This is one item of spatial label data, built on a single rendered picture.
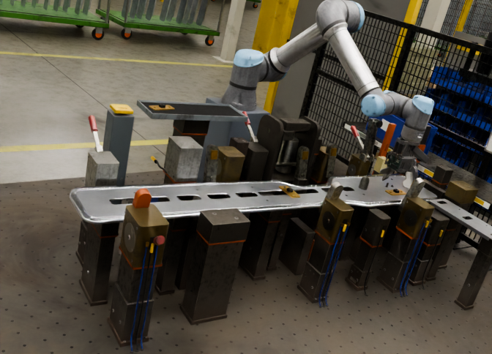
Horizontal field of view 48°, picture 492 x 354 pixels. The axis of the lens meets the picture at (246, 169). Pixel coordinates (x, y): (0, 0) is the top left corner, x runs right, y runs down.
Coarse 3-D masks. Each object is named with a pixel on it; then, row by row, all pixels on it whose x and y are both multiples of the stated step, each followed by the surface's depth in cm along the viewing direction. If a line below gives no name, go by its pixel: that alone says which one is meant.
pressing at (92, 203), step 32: (96, 192) 153; (128, 192) 157; (160, 192) 162; (192, 192) 167; (224, 192) 172; (256, 192) 177; (320, 192) 189; (352, 192) 195; (384, 192) 202; (96, 224) 140
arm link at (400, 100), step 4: (384, 92) 198; (388, 92) 197; (392, 92) 198; (392, 96) 192; (396, 96) 194; (400, 96) 195; (404, 96) 196; (396, 100) 192; (400, 100) 194; (404, 100) 193; (408, 100) 193; (396, 104) 191; (400, 104) 193; (404, 104) 192; (396, 108) 192; (400, 108) 193; (392, 112) 192; (396, 112) 194; (400, 112) 193; (400, 116) 195
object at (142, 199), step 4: (144, 188) 137; (136, 192) 136; (140, 192) 136; (144, 192) 135; (148, 192) 136; (136, 196) 136; (140, 196) 135; (144, 196) 136; (148, 196) 136; (136, 200) 136; (140, 200) 136; (144, 200) 137; (148, 200) 137; (136, 204) 136; (140, 204) 137; (144, 204) 137; (148, 204) 138
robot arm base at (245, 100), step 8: (232, 88) 225; (240, 88) 224; (248, 88) 224; (224, 96) 228; (232, 96) 225; (240, 96) 225; (248, 96) 225; (232, 104) 225; (240, 104) 225; (248, 104) 226; (256, 104) 231
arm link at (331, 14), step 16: (336, 0) 197; (320, 16) 196; (336, 16) 193; (336, 32) 192; (336, 48) 193; (352, 48) 191; (352, 64) 190; (352, 80) 191; (368, 80) 187; (368, 96) 185; (384, 96) 187; (368, 112) 185; (384, 112) 187
